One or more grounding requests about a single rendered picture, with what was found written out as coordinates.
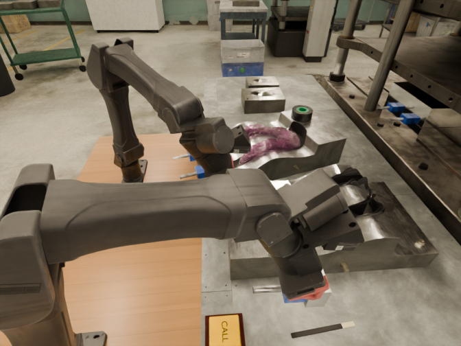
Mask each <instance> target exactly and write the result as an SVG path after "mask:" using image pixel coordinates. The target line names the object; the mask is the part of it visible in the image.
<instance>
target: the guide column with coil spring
mask: <svg viewBox="0 0 461 346"><path fill-rule="evenodd" d="M415 3H416V0H401V2H400V4H399V7H398V10H397V13H396V16H395V18H394V22H393V24H392V27H391V30H390V33H389V36H388V39H387V42H386V46H385V48H384V51H383V53H382V56H381V60H380V62H379V66H378V68H377V72H376V74H375V77H374V80H373V83H372V86H371V88H370V92H369V94H368V97H367V100H366V103H365V106H364V110H366V111H370V112H373V111H375V109H376V107H377V104H378V101H379V98H380V96H381V93H382V91H383V88H384V85H385V83H386V80H387V77H388V74H389V72H390V69H391V66H392V63H393V61H394V58H395V56H396V54H397V50H398V48H399V45H400V43H401V39H402V38H403V34H404V32H405V29H406V27H407V23H408V21H409V19H410V16H411V13H412V10H413V8H414V4H415Z"/></svg>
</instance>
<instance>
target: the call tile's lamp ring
mask: <svg viewBox="0 0 461 346"><path fill-rule="evenodd" d="M228 315H238V316H239V323H240V331H241V346H245V338H244V325H243V318H242V313H237V314H219V315H208V316H205V346H209V317H211V316H228Z"/></svg>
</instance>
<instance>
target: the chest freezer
mask: <svg viewBox="0 0 461 346"><path fill-rule="evenodd" d="M85 1H86V5H87V8H88V12H89V14H90V18H91V22H92V24H93V29H94V30H97V33H100V30H156V33H158V31H159V30H160V29H161V28H162V27H163V26H164V24H165V18H164V13H163V4H162V0H85Z"/></svg>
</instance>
